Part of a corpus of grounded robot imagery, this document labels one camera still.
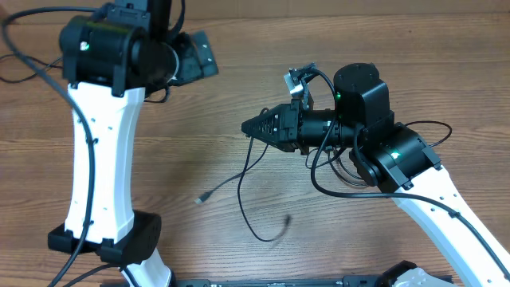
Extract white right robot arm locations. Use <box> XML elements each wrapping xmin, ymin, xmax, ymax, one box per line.
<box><xmin>241</xmin><ymin>63</ymin><xmax>509</xmax><ymax>286</ymax></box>

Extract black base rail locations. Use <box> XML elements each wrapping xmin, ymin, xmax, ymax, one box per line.
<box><xmin>176</xmin><ymin>275</ymin><xmax>379</xmax><ymax>287</ymax></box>

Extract black USB cable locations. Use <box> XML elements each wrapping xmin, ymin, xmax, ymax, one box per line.
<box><xmin>304</xmin><ymin>120</ymin><xmax>453</xmax><ymax>188</ymax></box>
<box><xmin>194</xmin><ymin>107</ymin><xmax>292</xmax><ymax>243</ymax></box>
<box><xmin>0</xmin><ymin>53</ymin><xmax>65</xmax><ymax>85</ymax></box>

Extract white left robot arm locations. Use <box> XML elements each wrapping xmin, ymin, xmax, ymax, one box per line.
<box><xmin>35</xmin><ymin>0</ymin><xmax>218</xmax><ymax>286</ymax></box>

